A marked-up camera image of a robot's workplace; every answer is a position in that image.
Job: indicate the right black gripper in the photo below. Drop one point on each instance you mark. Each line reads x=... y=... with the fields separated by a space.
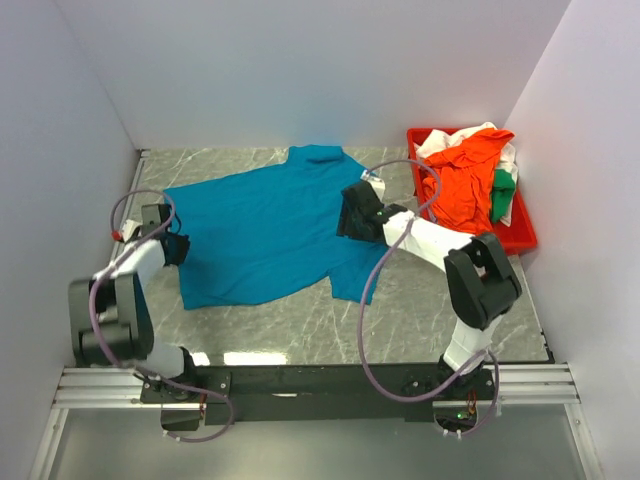
x=345 y=226

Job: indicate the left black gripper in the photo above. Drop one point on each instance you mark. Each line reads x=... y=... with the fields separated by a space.
x=182 y=247

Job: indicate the blue t shirt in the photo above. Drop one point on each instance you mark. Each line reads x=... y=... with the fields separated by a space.
x=267 y=233

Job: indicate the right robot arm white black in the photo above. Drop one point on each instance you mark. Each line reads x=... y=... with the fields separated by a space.
x=481 y=282

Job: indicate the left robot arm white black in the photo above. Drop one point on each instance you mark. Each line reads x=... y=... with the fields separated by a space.
x=110 y=320

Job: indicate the orange t shirt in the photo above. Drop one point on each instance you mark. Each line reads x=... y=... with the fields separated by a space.
x=465 y=185

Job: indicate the white t shirt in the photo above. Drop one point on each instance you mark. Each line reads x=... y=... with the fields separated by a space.
x=450 y=137

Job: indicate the green t shirt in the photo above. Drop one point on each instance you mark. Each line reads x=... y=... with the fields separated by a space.
x=502 y=194

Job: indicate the black base beam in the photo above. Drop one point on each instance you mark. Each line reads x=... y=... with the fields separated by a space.
x=313 y=393

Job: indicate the red plastic bin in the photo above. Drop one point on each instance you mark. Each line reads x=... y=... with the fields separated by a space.
x=517 y=237

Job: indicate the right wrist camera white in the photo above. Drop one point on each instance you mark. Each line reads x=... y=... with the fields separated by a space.
x=375 y=182

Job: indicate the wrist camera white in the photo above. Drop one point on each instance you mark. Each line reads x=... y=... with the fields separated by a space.
x=129 y=231
x=375 y=182

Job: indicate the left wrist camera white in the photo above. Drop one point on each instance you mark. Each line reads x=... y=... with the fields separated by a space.
x=129 y=231

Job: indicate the aluminium rail frame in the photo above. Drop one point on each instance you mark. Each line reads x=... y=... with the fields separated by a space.
x=97 y=428

